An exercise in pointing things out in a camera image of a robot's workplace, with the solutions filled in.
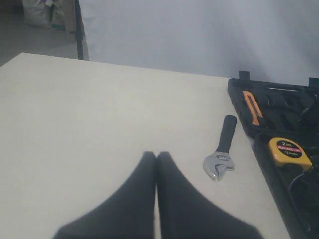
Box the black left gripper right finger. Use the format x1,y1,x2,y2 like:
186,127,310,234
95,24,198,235
157,152,262,239

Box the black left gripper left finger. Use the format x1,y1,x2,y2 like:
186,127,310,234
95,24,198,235
54,151,156,239

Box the black handled adjustable wrench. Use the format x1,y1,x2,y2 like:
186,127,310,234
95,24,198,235
203,115,237,181

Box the black plastic tool case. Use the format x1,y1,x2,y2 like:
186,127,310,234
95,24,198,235
228,71,319,239

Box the yellow tape measure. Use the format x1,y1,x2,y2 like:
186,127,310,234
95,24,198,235
267,137,313,171

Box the orange utility knife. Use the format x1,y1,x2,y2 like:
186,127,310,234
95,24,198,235
243,91,265,126

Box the black backdrop stand pole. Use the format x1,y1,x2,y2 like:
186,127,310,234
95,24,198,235
70,0,84,60

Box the green white bag background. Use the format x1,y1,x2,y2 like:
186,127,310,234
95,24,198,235
51,0,65,30

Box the grey sack in background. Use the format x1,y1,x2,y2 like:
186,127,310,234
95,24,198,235
22,0,53,27

